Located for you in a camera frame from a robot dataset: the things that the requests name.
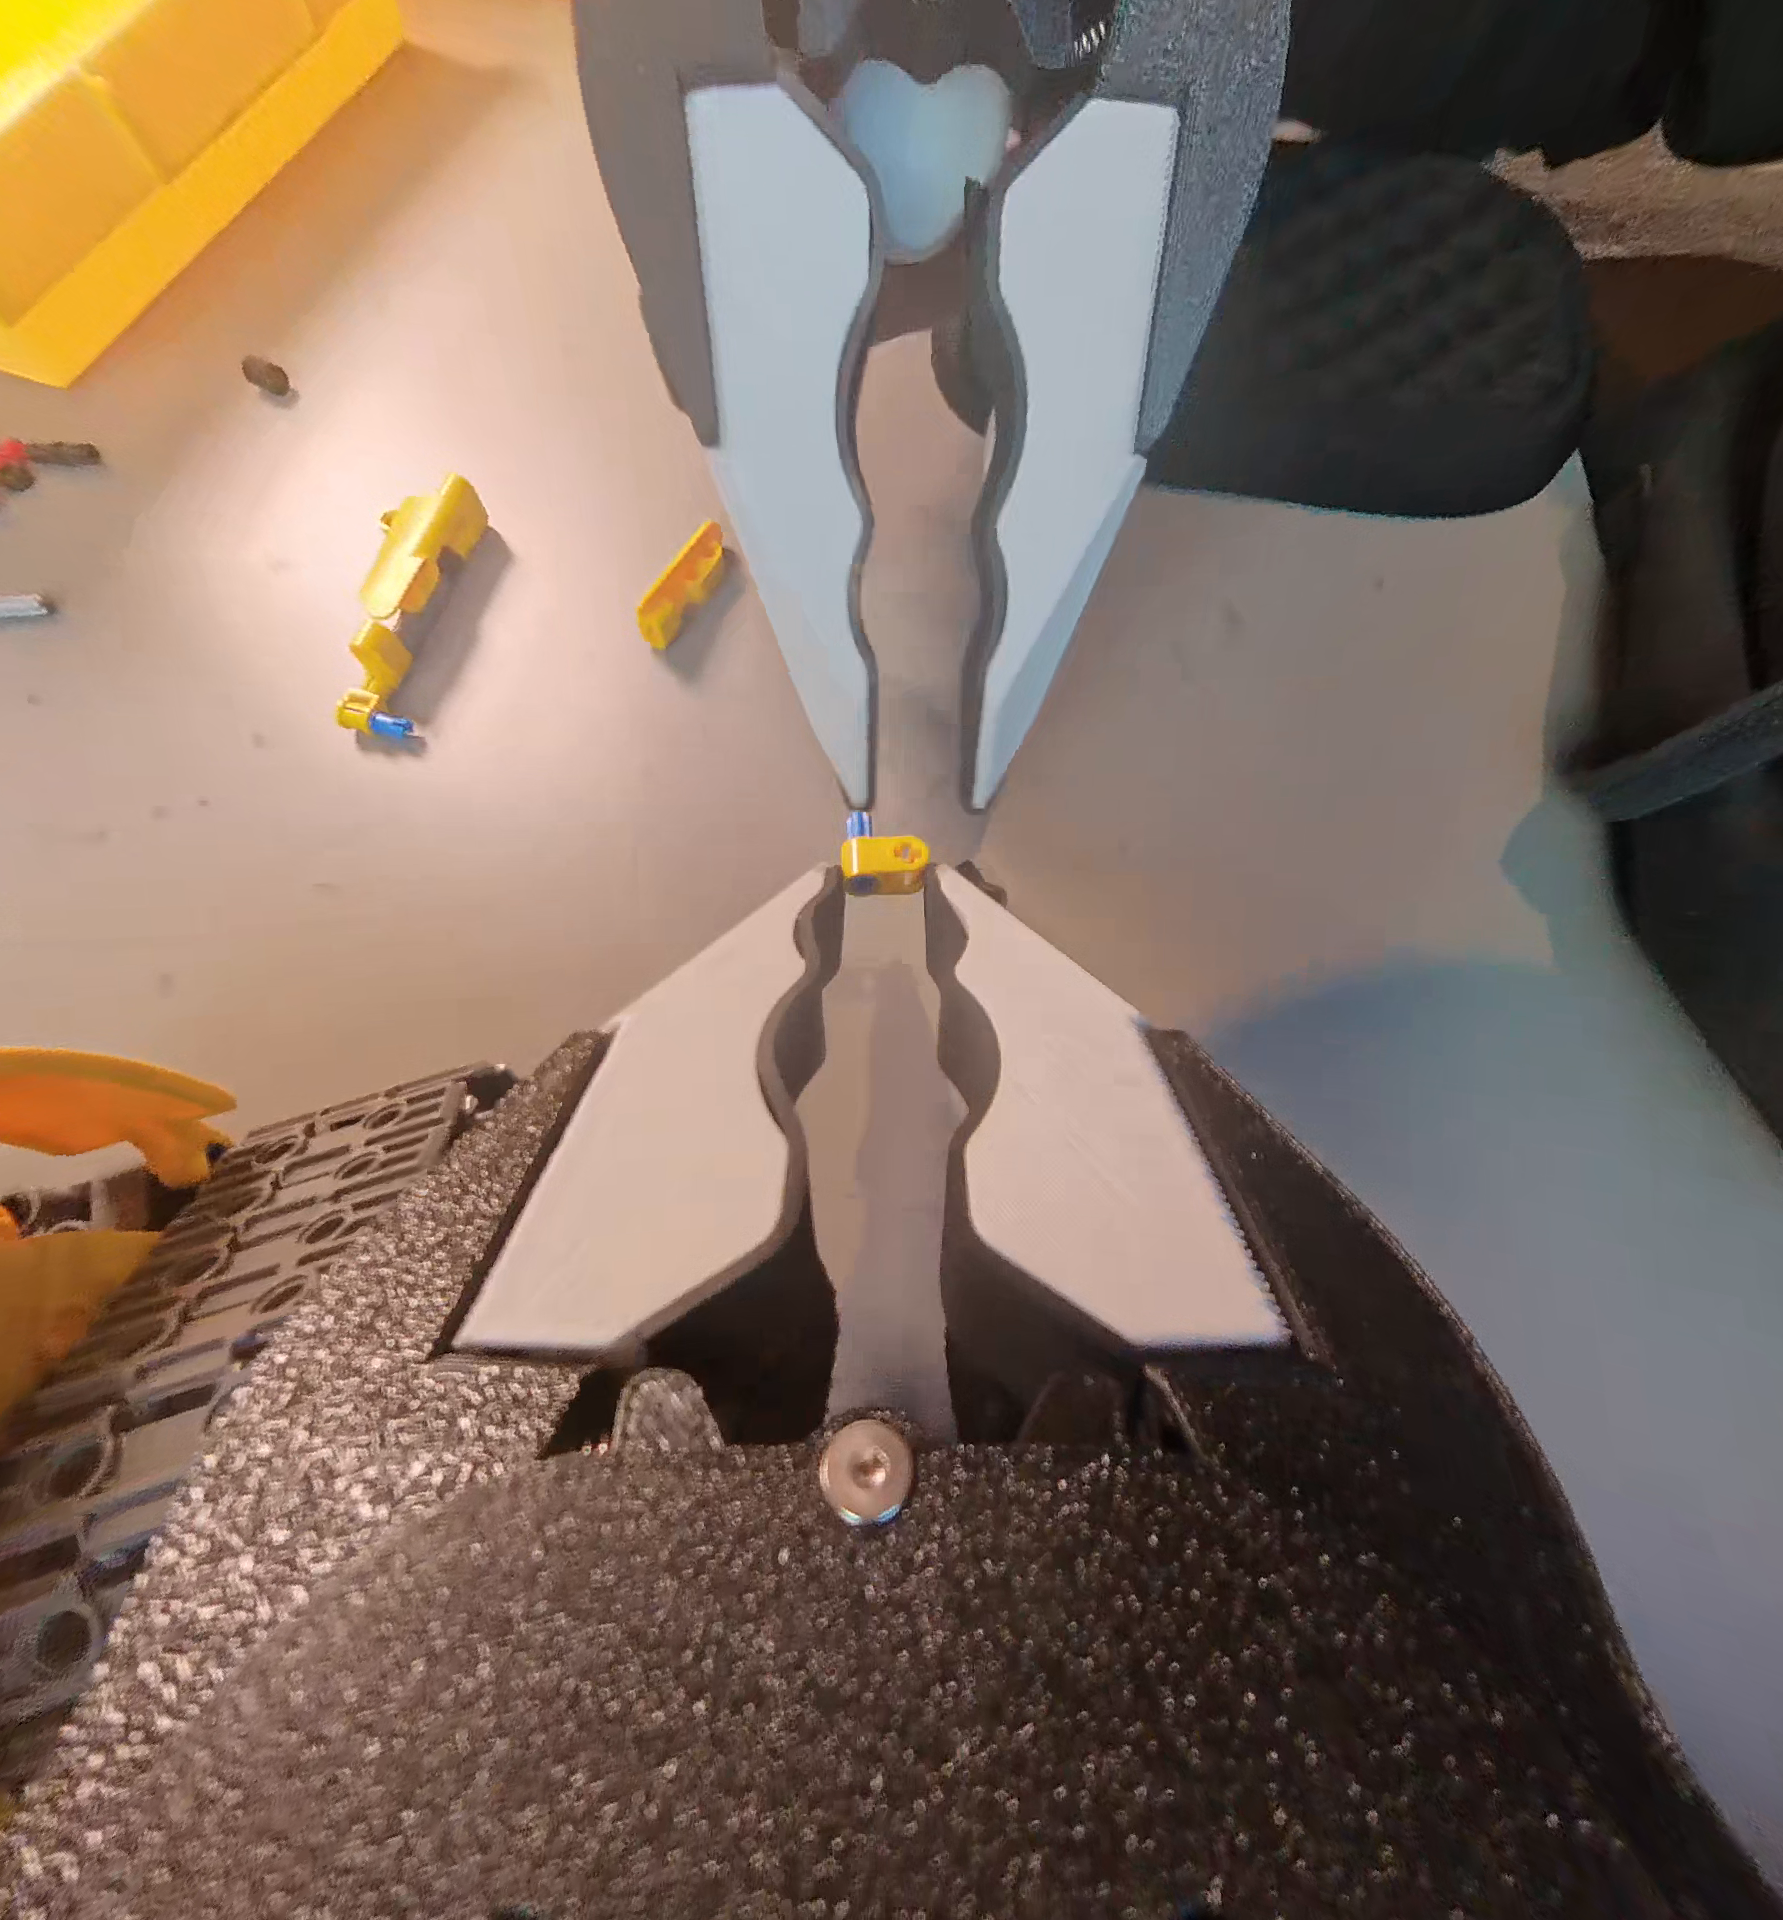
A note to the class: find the yellow parts bin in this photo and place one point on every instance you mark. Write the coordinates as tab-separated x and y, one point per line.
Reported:
115	183

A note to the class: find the small black piece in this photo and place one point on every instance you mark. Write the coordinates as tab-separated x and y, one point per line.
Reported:
266	374

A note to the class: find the yellow tracked toy robot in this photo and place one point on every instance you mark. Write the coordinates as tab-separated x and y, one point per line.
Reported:
203	1264

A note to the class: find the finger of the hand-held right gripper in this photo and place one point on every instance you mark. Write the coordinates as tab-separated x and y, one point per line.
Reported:
773	328
1089	328

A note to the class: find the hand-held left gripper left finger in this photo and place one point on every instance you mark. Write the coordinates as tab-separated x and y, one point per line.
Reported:
636	1184

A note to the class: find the yellow wedge panel piece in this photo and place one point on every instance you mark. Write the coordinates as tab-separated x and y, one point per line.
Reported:
678	586

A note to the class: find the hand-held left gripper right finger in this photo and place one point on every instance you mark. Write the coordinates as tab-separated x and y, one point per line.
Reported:
1117	1184

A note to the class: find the small yellow connector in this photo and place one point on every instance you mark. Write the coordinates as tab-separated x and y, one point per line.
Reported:
892	857

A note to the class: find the yellow beam assembly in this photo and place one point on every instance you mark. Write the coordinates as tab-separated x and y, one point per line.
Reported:
412	572

